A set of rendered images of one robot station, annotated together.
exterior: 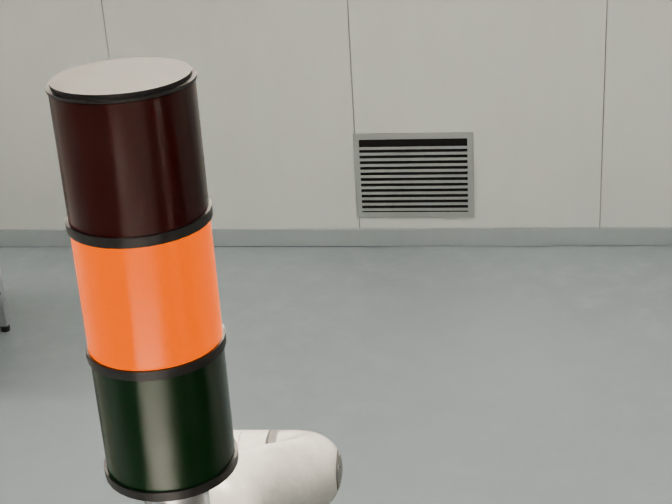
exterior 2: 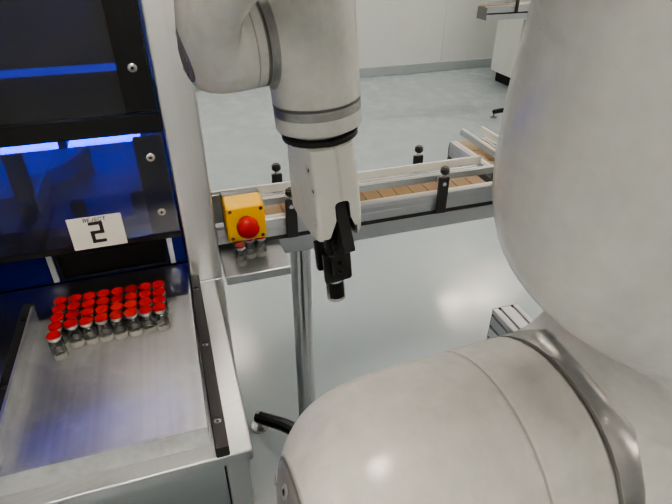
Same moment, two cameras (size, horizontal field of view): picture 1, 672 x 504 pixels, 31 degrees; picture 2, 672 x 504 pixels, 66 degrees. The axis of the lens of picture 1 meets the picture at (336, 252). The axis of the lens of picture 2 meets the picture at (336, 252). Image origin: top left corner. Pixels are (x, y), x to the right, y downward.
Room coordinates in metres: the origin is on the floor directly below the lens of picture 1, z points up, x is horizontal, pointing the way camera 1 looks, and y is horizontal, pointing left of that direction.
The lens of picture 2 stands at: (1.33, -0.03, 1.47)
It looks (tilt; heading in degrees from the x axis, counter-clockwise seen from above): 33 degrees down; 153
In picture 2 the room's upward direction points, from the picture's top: straight up
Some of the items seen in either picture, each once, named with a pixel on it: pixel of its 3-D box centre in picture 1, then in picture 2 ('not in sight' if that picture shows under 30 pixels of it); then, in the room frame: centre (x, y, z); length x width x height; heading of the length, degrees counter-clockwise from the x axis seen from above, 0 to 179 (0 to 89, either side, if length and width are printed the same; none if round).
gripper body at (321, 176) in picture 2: not in sight; (323, 172); (0.88, 0.18, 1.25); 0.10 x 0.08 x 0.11; 174
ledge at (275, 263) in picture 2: not in sight; (253, 257); (0.44, 0.23, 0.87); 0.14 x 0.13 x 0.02; 171
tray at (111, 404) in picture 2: not in sight; (109, 367); (0.67, -0.08, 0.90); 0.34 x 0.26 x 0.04; 171
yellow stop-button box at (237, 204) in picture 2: not in sight; (243, 215); (0.48, 0.20, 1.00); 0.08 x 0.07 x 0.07; 171
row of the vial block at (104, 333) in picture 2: not in sight; (111, 326); (0.59, -0.06, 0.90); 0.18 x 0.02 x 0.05; 81
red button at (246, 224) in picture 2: not in sight; (247, 226); (0.53, 0.20, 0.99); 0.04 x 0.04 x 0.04; 81
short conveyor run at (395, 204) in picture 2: not in sight; (359, 197); (0.39, 0.51, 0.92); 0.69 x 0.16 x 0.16; 81
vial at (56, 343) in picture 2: not in sight; (57, 345); (0.60, -0.14, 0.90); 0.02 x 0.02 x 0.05
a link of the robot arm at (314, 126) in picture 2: not in sight; (317, 113); (0.88, 0.18, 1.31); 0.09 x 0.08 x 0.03; 174
